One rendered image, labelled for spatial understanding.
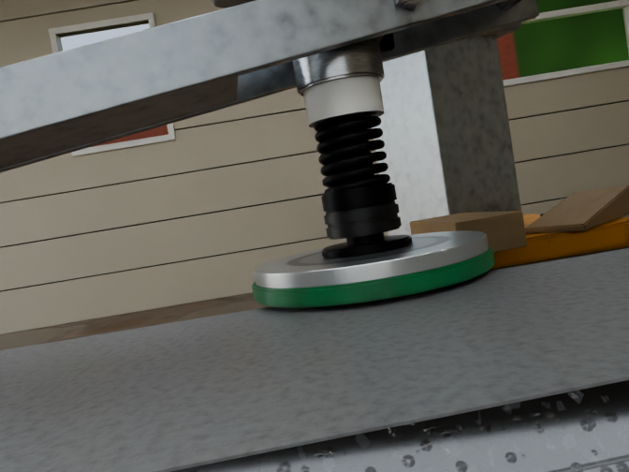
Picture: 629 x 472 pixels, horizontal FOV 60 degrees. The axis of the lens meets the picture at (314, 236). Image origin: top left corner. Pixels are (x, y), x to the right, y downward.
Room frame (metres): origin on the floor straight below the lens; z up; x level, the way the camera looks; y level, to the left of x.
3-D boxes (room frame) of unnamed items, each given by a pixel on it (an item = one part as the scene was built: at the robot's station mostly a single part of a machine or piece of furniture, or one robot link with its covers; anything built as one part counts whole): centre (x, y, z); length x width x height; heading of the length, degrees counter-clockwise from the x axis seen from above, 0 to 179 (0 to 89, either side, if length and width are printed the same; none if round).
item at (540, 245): (1.10, -0.28, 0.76); 0.49 x 0.49 x 0.05; 0
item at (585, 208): (0.93, -0.45, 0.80); 0.20 x 0.10 x 0.05; 130
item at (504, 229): (0.85, -0.23, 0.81); 0.20 x 0.10 x 0.05; 8
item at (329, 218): (0.51, -0.05, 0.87); 0.07 x 0.07 x 0.01
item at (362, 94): (0.51, -0.05, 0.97); 0.07 x 0.07 x 0.04
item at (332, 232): (0.51, -0.05, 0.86); 0.07 x 0.07 x 0.01
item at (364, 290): (0.51, -0.05, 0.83); 0.22 x 0.22 x 0.04
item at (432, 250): (0.51, -0.05, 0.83); 0.21 x 0.21 x 0.01
